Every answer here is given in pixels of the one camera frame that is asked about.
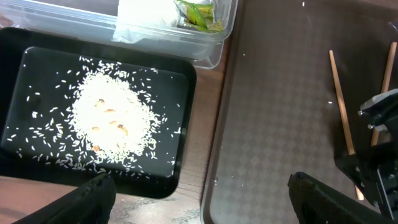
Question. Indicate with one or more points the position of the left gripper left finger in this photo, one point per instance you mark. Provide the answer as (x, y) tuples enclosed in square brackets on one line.
[(90, 203)]

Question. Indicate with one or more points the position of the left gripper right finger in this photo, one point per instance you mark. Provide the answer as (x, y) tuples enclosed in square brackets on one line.
[(316, 203)]

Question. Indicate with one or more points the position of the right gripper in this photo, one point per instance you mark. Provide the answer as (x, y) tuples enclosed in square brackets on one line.
[(373, 169)]

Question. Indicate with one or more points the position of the wooden chopstick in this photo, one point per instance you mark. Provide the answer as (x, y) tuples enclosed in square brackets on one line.
[(386, 82), (341, 105)]

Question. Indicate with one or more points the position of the rice food scraps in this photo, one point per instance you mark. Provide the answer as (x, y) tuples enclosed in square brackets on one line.
[(96, 116)]

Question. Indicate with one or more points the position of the white napkin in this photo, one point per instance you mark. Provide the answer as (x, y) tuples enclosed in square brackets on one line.
[(138, 19)]

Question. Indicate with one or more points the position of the yellow snack wrapper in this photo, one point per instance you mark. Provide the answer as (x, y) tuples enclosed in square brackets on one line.
[(200, 17)]

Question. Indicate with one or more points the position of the dark brown serving tray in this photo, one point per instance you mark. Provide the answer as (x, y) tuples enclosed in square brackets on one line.
[(279, 112)]

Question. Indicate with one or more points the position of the black rectangular tray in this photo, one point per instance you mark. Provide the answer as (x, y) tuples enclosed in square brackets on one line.
[(16, 44)]

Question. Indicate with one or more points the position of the clear plastic bin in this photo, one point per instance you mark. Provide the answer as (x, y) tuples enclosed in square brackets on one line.
[(95, 20)]

